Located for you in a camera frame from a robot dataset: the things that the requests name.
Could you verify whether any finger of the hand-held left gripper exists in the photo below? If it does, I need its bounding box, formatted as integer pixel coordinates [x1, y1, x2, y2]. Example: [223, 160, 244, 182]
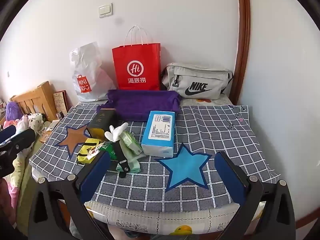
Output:
[5, 129, 36, 153]
[0, 126, 17, 144]

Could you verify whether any brown wooden door frame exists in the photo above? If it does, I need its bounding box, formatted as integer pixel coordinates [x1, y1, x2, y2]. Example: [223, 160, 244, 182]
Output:
[229, 0, 251, 105]

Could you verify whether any patterned book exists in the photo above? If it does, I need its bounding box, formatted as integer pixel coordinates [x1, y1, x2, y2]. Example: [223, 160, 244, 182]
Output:
[53, 91, 69, 117]

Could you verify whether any wooden headboard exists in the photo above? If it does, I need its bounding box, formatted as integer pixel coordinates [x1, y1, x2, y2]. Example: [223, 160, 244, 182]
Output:
[11, 81, 57, 123]

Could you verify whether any white and green glove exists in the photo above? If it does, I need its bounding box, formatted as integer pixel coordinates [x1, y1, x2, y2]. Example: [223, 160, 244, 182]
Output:
[104, 123, 147, 174]

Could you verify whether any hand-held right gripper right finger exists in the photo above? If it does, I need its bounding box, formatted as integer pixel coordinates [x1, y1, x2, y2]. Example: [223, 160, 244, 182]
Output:
[214, 151, 297, 240]

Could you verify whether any white plastic shopping bag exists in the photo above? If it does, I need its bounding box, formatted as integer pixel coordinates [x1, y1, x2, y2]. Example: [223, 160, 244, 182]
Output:
[69, 42, 117, 103]

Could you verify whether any dark green tea tin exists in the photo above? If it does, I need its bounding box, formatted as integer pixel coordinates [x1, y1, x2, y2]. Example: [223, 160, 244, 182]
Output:
[87, 107, 118, 139]

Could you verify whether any purple plush toy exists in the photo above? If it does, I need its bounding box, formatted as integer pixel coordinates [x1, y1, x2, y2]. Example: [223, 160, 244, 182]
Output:
[5, 101, 23, 121]

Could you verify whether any printed bedding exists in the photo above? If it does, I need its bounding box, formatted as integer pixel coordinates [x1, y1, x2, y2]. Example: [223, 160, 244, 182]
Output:
[0, 112, 52, 205]

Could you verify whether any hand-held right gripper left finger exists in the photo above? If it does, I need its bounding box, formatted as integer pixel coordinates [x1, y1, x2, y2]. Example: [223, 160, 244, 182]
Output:
[28, 151, 112, 240]

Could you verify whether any green packet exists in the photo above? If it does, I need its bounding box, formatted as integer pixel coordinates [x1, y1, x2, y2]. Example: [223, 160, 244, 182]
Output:
[99, 141, 118, 159]

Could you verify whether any light green wipes pack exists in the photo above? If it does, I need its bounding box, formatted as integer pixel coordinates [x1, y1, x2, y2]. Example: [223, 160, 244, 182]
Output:
[120, 131, 143, 155]

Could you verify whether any blue star mat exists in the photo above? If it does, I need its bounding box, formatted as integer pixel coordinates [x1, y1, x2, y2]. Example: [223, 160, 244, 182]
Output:
[154, 142, 213, 191]

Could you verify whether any red paper shopping bag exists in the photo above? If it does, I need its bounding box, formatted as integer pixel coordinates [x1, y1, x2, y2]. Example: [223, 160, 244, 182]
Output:
[112, 25, 161, 91]

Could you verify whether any brown star mat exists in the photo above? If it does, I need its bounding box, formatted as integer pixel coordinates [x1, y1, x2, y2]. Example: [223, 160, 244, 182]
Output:
[55, 124, 92, 157]

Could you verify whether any yellow pouch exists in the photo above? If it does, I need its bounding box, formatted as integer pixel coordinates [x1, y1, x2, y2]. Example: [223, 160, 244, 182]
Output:
[76, 137, 104, 165]

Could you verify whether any blue tissue pack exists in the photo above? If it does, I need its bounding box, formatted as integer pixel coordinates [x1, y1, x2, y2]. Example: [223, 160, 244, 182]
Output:
[141, 110, 176, 158]

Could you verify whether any purple fabric tray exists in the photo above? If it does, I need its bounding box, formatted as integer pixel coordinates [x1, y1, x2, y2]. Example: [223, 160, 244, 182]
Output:
[96, 89, 182, 123]

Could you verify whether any grey waist bag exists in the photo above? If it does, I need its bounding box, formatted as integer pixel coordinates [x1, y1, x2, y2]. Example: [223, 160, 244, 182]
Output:
[160, 62, 234, 101]

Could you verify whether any white wall light switch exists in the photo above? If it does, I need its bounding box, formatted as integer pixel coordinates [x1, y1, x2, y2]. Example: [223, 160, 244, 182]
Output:
[98, 3, 113, 18]

